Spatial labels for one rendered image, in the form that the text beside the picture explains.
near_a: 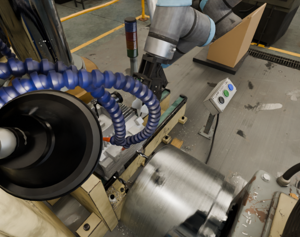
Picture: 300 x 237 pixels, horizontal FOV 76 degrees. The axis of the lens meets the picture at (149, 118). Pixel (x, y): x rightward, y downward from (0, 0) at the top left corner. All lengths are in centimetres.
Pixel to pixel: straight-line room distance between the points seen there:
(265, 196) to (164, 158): 23
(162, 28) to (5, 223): 51
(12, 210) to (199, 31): 59
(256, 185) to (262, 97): 92
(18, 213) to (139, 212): 24
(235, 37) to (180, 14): 88
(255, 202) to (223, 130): 62
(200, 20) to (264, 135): 70
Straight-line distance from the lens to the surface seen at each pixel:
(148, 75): 59
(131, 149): 65
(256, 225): 46
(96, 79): 23
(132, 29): 103
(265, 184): 51
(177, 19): 57
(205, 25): 66
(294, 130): 124
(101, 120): 63
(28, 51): 38
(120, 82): 24
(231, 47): 144
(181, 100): 99
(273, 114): 127
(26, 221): 34
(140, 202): 46
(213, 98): 77
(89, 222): 69
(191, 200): 44
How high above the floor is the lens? 156
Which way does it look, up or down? 47 degrees down
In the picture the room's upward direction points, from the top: straight up
